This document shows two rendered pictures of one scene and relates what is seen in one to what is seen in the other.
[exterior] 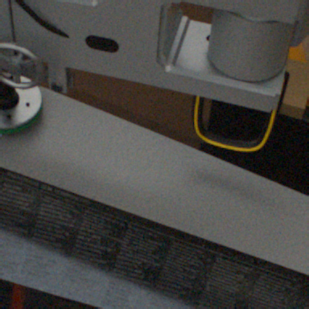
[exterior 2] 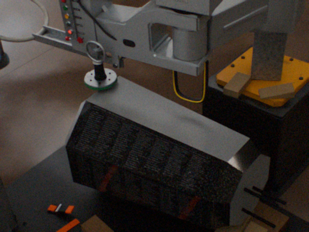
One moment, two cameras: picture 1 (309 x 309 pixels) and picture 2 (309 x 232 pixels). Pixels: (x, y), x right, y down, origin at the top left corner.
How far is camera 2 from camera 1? 1.36 m
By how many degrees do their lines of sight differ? 21
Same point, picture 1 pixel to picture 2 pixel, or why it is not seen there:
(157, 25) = (147, 33)
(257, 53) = (186, 46)
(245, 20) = (178, 30)
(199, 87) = (167, 64)
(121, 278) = (133, 154)
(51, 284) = (104, 156)
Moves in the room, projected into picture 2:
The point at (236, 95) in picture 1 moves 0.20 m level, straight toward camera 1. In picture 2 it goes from (181, 67) to (165, 87)
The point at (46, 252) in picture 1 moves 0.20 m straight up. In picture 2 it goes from (104, 141) to (100, 116)
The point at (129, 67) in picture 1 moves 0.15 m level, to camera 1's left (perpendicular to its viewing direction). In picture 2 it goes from (140, 54) to (116, 51)
